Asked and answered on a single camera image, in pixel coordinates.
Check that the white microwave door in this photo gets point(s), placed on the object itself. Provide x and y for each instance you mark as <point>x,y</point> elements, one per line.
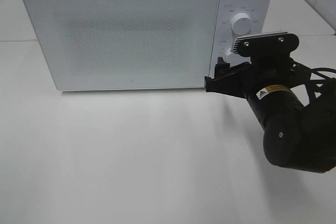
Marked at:
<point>125,44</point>

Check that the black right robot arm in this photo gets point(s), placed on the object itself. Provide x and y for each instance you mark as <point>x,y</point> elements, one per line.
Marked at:
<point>294,104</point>

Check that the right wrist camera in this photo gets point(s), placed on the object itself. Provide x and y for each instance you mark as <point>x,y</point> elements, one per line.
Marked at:
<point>274,43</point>

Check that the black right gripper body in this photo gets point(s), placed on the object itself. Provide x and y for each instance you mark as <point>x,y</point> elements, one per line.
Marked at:
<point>265,80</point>

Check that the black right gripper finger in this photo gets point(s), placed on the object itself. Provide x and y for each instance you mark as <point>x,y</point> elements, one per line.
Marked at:
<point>229,85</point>
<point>223,68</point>

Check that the white control knob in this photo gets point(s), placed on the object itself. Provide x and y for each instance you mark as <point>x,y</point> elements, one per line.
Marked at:
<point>241,23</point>
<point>228,52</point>

